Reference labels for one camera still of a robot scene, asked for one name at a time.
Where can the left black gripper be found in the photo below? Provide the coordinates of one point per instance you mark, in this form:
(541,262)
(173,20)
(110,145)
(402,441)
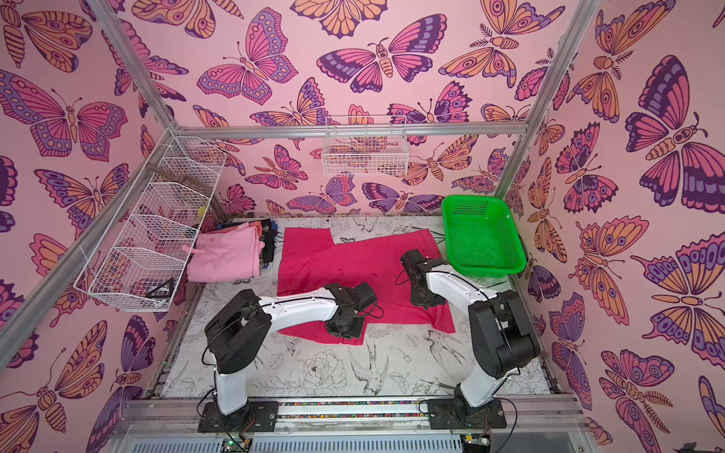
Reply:
(356,335)

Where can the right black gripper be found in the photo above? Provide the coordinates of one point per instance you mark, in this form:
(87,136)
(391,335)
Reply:
(423,295)

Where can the magenta t-shirt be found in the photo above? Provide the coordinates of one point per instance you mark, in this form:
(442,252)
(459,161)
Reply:
(311,260)

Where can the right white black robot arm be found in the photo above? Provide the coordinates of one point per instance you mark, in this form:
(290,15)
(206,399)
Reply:
(503,341)

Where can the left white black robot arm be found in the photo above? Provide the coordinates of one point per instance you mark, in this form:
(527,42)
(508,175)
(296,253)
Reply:
(235,337)

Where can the green plastic basket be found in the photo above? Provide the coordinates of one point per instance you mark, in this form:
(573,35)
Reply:
(481,237)

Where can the folded light pink t-shirt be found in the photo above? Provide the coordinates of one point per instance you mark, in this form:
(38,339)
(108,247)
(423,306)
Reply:
(226,255)

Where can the black triangle object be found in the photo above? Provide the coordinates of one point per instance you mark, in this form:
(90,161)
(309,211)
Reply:
(163,291)

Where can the right green circuit board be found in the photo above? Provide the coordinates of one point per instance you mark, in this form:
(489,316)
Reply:
(475,444)

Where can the green circuit board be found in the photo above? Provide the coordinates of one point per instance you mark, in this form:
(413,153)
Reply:
(475,444)
(235,445)

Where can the left green circuit board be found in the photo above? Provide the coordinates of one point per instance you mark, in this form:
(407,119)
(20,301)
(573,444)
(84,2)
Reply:
(235,445)

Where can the small white wire basket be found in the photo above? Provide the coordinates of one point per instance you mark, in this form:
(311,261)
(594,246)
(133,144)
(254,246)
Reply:
(366,145)

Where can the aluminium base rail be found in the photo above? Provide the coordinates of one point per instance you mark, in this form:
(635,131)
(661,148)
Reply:
(553,423)

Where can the long white wire basket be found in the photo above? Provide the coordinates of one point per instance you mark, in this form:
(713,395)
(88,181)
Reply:
(170,202)

